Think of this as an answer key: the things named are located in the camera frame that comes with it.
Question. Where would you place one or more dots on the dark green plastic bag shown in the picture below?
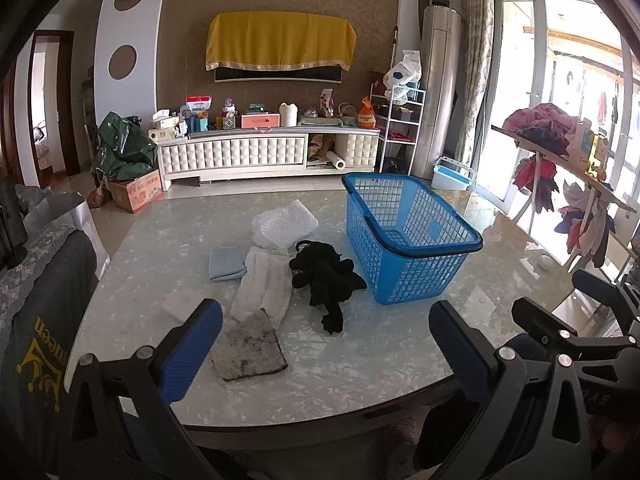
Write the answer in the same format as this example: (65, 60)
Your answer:
(125, 151)

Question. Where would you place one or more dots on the patterned curtain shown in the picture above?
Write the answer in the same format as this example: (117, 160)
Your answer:
(478, 17)

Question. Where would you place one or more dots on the tall standing air conditioner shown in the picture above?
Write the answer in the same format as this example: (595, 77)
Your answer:
(440, 49)

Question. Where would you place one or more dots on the black plush toy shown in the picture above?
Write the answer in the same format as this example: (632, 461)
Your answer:
(330, 278)

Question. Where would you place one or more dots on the white foam block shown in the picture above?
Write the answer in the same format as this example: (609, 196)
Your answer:
(180, 305)

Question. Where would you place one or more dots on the white cylinder jar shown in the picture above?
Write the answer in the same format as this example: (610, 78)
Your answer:
(288, 115)

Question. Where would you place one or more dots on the grey speckled sponge pad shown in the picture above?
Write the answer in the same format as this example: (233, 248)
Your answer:
(248, 349)

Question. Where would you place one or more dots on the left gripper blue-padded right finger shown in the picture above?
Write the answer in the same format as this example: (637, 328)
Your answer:
(532, 422)

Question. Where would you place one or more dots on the white metal shelf rack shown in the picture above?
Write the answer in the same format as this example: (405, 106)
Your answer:
(399, 114)

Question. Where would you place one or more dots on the cardboard box on floor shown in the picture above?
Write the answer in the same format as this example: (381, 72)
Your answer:
(133, 195)

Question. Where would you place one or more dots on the white paper roll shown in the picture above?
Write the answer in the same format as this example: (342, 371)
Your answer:
(336, 161)

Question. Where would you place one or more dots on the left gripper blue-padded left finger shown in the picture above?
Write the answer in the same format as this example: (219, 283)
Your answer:
(118, 421)

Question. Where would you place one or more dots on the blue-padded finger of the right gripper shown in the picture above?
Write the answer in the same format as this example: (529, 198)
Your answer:
(622, 298)
(552, 332)

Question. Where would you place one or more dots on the blue white mop bucket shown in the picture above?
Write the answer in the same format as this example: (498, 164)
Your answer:
(451, 175)

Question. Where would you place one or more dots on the light blue cloth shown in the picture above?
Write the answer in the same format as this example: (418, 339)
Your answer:
(227, 263)

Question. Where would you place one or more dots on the blue plastic laundry basket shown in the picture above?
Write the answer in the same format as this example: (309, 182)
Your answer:
(409, 241)

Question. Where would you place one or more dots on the pink clothes pile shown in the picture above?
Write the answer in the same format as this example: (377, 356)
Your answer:
(545, 125)

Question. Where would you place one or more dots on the white tufted TV cabinet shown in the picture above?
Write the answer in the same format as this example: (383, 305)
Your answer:
(242, 154)

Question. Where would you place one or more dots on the white fluffy towel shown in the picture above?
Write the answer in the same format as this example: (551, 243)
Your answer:
(266, 285)

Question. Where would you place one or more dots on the pink drawer box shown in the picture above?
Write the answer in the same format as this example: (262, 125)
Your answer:
(260, 120)

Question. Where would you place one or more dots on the orange bag on cabinet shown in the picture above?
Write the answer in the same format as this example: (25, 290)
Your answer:
(366, 116)

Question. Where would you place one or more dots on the clothes drying rack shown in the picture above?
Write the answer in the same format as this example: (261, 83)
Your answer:
(597, 225)

